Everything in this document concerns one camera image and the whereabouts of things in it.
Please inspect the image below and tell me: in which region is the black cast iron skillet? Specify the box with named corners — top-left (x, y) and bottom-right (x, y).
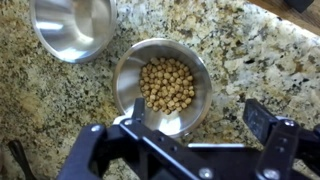
top-left (7, 139), bottom-right (38, 180)

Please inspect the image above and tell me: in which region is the large silver bowl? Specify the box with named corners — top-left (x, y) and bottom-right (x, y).
top-left (29, 0), bottom-right (118, 65)

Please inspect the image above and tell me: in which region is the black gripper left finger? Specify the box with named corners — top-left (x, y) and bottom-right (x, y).
top-left (56, 97), bottom-right (208, 180)

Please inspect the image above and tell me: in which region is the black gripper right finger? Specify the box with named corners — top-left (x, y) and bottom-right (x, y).
top-left (242, 97), bottom-right (320, 180)

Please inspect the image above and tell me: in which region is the small silver bowl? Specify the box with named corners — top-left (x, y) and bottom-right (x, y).
top-left (112, 37), bottom-right (214, 139)

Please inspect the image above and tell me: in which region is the pile of chickpeas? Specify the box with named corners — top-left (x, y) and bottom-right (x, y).
top-left (138, 57), bottom-right (196, 116)

